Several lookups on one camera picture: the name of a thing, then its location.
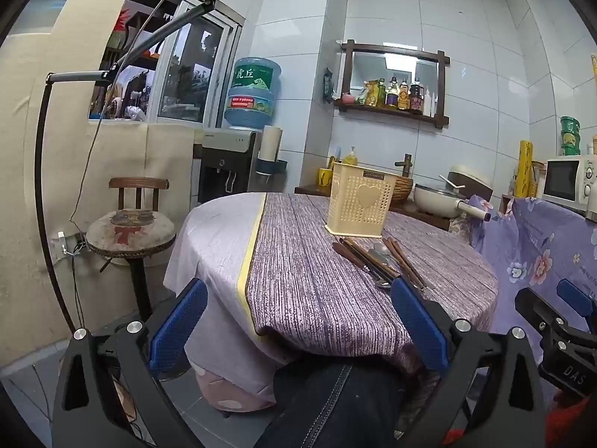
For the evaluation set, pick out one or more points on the wooden framed wall shelf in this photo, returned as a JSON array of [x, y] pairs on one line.
[[396, 111]]

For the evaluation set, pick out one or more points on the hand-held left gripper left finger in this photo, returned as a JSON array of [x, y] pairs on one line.
[[179, 329]]

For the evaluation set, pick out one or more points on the woven sink basin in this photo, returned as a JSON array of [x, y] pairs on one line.
[[403, 191]]

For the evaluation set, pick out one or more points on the white pan with lid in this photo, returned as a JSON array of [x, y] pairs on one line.
[[436, 200]]

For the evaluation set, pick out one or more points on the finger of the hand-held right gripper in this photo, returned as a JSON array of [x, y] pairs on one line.
[[576, 297], [536, 307]]

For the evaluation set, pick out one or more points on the paper towel roll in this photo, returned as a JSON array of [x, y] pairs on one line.
[[270, 142]]

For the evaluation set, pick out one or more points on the pink dotted stool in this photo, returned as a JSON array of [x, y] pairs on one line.
[[233, 394]]

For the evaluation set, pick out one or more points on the wooden chair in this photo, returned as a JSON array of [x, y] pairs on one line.
[[138, 183]]

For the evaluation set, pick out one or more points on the black chopstick with yellow end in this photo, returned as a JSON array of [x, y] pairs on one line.
[[368, 261]]

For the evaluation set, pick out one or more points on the yellow green packet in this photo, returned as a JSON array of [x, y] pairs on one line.
[[370, 94]]

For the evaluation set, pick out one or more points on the green hanging packet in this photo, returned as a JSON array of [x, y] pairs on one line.
[[328, 85]]

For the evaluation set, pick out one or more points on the grey water dispenser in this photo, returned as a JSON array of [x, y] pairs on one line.
[[221, 163]]

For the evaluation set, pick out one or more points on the white squeeze bottle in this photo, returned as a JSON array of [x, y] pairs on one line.
[[429, 102]]

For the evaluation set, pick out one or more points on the stack of green cups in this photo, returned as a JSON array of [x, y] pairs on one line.
[[569, 135]]

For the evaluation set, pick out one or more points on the brown and cream rice cooker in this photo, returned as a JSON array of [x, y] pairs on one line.
[[471, 179]]

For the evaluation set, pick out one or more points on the yellow cup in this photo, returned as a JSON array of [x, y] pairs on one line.
[[325, 177]]

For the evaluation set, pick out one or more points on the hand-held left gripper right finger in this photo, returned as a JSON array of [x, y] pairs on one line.
[[419, 329]]

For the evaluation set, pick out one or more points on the white wall plug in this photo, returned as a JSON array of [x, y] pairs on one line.
[[60, 241]]

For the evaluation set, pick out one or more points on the yellow roll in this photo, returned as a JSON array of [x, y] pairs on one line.
[[524, 163]]

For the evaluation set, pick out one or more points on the aluminium sliding window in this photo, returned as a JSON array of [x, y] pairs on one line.
[[186, 79]]

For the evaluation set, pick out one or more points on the beige patterned cloth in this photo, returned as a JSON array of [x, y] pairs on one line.
[[461, 232]]

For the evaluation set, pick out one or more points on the purple floral cloth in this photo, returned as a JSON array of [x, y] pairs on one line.
[[536, 242]]

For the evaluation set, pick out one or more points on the brown bottle with yellow label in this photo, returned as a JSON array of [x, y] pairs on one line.
[[403, 97]]

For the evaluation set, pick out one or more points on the black phone holder floor stand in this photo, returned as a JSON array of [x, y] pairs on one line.
[[74, 75]]

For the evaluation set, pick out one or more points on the round cat print cushion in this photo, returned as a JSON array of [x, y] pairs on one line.
[[130, 233]]

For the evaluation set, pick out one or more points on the blue wall holder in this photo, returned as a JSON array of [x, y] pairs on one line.
[[275, 166]]

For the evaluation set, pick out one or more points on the wooden faucet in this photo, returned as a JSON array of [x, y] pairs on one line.
[[405, 164]]

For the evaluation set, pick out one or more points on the dark red sauce bottle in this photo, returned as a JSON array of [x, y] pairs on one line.
[[416, 99]]

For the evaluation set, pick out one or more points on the yellow soap pump bottle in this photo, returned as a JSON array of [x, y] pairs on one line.
[[350, 156]]

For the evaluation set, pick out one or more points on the dark bottle with purple label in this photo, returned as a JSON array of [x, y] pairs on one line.
[[392, 94]]

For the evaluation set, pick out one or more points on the person's jeans leg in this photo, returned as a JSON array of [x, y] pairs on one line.
[[336, 406]]

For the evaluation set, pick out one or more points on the pale lavender tablecloth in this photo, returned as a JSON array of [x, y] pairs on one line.
[[214, 252]]

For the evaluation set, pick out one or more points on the yellow oil bottle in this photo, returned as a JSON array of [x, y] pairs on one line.
[[381, 94]]

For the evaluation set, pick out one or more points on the pink peach ornament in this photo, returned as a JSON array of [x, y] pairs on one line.
[[348, 98]]

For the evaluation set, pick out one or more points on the cream plastic utensil holder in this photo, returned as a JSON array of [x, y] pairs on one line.
[[359, 196]]

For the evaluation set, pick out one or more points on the blue water bottle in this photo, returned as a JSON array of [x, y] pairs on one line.
[[252, 91]]

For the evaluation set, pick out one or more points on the white microwave oven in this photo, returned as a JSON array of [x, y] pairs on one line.
[[566, 182]]

